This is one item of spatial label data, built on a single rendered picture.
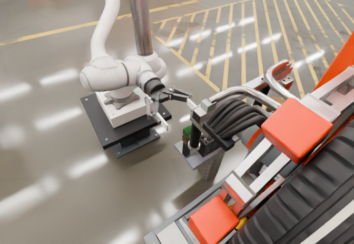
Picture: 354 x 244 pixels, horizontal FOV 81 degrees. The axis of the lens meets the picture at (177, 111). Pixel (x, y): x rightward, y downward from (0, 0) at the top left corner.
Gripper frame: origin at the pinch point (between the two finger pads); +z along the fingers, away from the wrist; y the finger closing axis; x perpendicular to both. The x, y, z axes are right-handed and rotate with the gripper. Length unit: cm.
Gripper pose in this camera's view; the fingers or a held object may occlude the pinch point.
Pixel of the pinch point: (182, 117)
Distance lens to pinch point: 74.3
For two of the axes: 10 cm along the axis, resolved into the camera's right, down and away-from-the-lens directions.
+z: 5.7, 6.1, -5.5
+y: -8.2, 4.0, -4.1
